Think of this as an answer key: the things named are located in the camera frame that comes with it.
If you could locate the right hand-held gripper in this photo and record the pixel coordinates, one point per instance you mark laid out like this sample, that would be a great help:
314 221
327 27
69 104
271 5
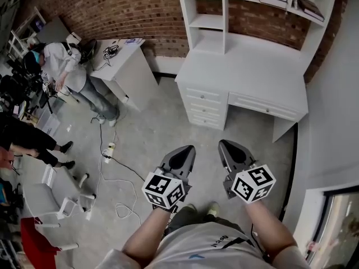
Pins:
246 186

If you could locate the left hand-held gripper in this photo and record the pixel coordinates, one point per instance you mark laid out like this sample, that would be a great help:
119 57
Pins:
168 175

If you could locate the person's left forearm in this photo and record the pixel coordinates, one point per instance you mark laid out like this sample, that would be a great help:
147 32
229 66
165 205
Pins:
146 231

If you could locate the person's right forearm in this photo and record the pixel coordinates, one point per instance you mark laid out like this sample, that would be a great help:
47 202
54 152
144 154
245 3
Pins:
269 228

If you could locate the white desk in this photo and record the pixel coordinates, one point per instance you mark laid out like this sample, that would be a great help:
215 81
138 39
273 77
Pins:
246 66

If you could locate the person's right shoe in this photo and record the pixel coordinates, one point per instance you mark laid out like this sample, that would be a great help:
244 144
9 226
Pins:
213 207

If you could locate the person's dark trousers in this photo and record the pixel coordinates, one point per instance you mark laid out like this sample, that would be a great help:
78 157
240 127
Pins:
196 218

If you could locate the person's white shirt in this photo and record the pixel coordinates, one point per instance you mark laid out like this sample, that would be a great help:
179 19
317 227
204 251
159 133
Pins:
207 248

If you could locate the window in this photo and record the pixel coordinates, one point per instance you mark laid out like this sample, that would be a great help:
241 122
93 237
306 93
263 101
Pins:
339 228

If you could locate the plain white side table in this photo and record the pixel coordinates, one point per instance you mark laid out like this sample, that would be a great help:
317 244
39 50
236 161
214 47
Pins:
131 71

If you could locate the white office chair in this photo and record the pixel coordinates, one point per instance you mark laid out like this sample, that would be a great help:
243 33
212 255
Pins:
53 192

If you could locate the white tube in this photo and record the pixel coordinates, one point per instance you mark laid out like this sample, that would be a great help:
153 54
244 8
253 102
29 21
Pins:
66 246

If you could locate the white storage box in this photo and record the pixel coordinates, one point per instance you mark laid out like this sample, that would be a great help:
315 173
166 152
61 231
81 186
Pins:
49 122

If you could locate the spare gripper device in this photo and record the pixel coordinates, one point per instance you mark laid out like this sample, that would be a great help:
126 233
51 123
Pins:
110 52

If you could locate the purple and white paper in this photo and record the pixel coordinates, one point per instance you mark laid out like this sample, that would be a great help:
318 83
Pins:
134 41

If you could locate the red box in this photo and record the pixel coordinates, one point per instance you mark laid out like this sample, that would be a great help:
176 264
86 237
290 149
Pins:
36 240

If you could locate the black chair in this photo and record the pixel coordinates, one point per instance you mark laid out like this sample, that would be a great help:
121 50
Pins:
89 49

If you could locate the dark brown book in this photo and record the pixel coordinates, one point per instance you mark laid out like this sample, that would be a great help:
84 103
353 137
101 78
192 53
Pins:
310 8

